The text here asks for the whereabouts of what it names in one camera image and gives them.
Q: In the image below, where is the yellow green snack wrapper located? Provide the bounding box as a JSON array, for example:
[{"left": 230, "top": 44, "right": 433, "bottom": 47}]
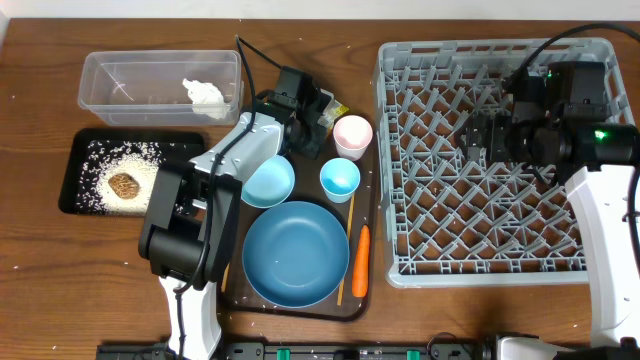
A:
[{"left": 318, "top": 100, "right": 349, "bottom": 129}]

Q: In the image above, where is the light blue bowl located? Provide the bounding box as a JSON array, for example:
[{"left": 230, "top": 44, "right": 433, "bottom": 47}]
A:
[{"left": 241, "top": 155, "right": 295, "bottom": 208}]

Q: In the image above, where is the white tissue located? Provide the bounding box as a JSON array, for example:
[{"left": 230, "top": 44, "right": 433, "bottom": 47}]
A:
[{"left": 182, "top": 78, "right": 230, "bottom": 119}]

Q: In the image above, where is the dark blue plate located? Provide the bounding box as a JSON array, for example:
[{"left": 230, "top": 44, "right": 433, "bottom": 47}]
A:
[{"left": 242, "top": 201, "right": 350, "bottom": 308}]

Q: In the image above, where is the brown food scrap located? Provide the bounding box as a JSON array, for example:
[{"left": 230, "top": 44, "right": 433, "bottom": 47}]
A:
[{"left": 108, "top": 173, "right": 140, "bottom": 200}]

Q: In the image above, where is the pile of white rice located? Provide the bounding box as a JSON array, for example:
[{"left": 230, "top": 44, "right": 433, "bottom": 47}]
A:
[{"left": 74, "top": 140, "right": 166, "bottom": 216}]

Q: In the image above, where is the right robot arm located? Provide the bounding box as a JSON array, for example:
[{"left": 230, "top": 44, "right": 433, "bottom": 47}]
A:
[{"left": 454, "top": 116, "right": 639, "bottom": 359}]

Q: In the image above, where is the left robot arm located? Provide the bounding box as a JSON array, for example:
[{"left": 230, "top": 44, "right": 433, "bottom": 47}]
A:
[{"left": 138, "top": 66, "right": 348, "bottom": 359}]

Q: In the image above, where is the grey dishwasher rack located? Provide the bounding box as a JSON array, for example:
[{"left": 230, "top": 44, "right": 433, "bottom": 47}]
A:
[{"left": 374, "top": 38, "right": 633, "bottom": 288}]

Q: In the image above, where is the pink cup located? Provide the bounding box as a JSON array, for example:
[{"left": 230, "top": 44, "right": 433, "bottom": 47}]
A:
[{"left": 333, "top": 115, "right": 373, "bottom": 161}]

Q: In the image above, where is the light blue cup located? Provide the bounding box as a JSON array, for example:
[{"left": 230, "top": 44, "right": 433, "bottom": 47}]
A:
[{"left": 319, "top": 158, "right": 361, "bottom": 203}]

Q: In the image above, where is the right wooden chopstick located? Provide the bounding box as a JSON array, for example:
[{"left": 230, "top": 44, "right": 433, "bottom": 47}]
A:
[{"left": 336, "top": 194, "right": 356, "bottom": 307}]

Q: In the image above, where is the wooden chopstick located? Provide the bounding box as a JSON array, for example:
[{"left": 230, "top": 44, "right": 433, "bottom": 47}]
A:
[
  {"left": 336, "top": 194, "right": 356, "bottom": 307},
  {"left": 220, "top": 264, "right": 230, "bottom": 294}
]

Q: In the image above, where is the orange carrot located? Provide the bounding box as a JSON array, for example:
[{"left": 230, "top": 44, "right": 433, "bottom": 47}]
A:
[{"left": 351, "top": 225, "right": 371, "bottom": 298}]

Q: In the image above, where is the left wooden chopstick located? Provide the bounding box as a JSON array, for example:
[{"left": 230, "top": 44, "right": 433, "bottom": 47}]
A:
[{"left": 220, "top": 264, "right": 230, "bottom": 294}]

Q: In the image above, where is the brown serving tray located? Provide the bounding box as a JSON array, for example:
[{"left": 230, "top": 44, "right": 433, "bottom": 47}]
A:
[{"left": 219, "top": 144, "right": 378, "bottom": 322}]

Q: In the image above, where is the clear plastic bin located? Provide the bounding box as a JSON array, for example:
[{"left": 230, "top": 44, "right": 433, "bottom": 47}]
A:
[{"left": 78, "top": 50, "right": 243, "bottom": 127}]

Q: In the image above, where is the black tray bin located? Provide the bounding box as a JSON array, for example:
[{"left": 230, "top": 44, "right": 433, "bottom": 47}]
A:
[{"left": 58, "top": 128, "right": 204, "bottom": 215}]

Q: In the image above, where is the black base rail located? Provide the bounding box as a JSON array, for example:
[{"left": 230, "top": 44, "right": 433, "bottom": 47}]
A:
[{"left": 96, "top": 341, "right": 599, "bottom": 360}]

